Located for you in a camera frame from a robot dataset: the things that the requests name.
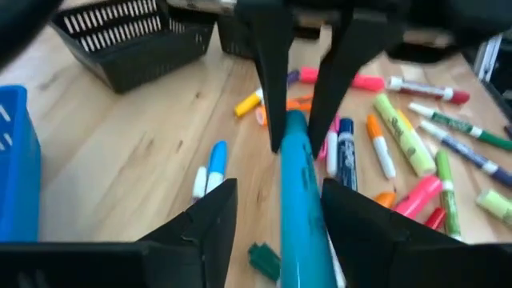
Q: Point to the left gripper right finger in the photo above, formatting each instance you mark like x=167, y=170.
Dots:
x=368, y=248

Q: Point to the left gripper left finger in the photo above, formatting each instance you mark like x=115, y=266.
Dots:
x=200, y=240

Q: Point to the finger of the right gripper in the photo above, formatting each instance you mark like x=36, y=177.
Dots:
x=272, y=60
x=348, y=64

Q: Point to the purple cap white marker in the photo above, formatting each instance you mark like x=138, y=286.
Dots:
x=293, y=77

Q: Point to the pink Sharpie highlighter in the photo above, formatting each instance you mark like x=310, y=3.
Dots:
x=368, y=82
x=418, y=196

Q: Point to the orange highlighter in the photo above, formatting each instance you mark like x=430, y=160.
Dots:
x=298, y=105

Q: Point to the small orange marker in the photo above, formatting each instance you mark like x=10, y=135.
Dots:
x=385, y=198

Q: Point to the blue cap white marker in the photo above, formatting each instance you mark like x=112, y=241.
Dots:
x=217, y=160
x=199, y=182

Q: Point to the red Expo whiteboard marker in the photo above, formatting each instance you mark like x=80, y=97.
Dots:
x=435, y=218
x=424, y=89

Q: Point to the teal Sharpie highlighter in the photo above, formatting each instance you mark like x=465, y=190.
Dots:
x=300, y=200

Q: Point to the light green Sharpie highlighter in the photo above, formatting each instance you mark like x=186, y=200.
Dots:
x=496, y=206
x=404, y=136

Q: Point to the navy blue Sharpie marker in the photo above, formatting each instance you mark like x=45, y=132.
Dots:
x=346, y=156

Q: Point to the light green Expo marker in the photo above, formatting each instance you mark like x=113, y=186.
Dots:
x=448, y=200

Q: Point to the pink cap white marker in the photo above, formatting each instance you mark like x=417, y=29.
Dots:
x=332, y=156

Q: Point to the orange cap white marker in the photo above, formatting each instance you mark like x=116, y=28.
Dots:
x=382, y=152

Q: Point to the dark green Expo marker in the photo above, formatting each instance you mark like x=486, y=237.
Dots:
x=456, y=125

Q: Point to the purple Expo marker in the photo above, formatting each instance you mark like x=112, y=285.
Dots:
x=464, y=150

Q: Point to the black plastic slotted basket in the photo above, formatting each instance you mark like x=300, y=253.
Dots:
x=236, y=40
x=140, y=60

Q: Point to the blue plastic slotted basket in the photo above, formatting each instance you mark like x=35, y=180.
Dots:
x=20, y=180

